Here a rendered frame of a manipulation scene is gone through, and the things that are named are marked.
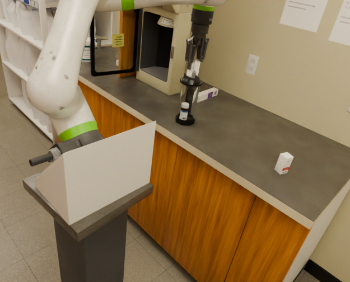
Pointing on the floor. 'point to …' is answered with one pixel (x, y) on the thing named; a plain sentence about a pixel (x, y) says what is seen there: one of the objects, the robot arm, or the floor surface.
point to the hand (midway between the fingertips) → (193, 69)
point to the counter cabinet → (213, 213)
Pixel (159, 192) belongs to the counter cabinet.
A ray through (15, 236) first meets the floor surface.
